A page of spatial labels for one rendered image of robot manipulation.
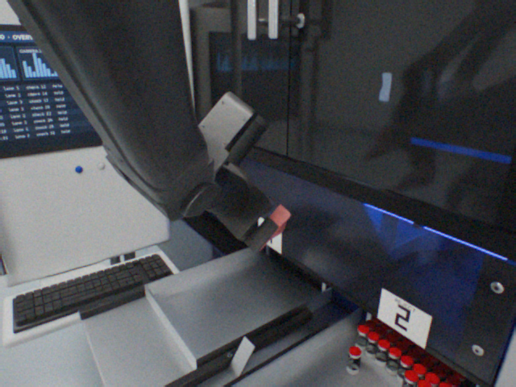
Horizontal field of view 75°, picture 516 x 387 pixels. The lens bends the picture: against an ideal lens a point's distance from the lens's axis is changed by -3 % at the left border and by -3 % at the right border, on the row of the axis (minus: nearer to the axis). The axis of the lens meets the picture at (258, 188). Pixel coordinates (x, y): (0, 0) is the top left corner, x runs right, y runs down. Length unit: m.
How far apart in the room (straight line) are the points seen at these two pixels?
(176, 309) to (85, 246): 0.44
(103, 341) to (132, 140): 0.63
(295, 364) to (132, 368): 0.29
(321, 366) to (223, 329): 0.21
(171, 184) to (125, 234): 0.93
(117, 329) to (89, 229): 0.42
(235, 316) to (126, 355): 0.22
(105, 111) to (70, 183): 0.92
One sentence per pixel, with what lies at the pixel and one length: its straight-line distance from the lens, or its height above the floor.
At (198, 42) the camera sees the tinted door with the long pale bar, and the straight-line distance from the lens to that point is 0.98.
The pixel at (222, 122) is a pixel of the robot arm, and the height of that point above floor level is 1.34.
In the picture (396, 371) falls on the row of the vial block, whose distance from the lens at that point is 0.71.
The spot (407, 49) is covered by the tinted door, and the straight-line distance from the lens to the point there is 0.52.
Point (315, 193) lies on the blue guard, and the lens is 0.65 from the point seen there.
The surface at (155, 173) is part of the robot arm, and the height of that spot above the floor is 1.33.
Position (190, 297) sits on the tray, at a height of 0.88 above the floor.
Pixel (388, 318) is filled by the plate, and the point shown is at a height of 1.00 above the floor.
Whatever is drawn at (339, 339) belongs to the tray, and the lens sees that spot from 0.75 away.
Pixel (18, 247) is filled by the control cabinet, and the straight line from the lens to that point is 1.15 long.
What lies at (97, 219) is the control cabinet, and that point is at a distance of 1.14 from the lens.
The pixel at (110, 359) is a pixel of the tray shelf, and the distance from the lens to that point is 0.75.
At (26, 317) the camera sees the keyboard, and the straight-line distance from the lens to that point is 1.03.
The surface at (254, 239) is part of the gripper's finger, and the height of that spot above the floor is 1.18.
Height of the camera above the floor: 1.40
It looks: 21 degrees down
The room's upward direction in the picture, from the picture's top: straight up
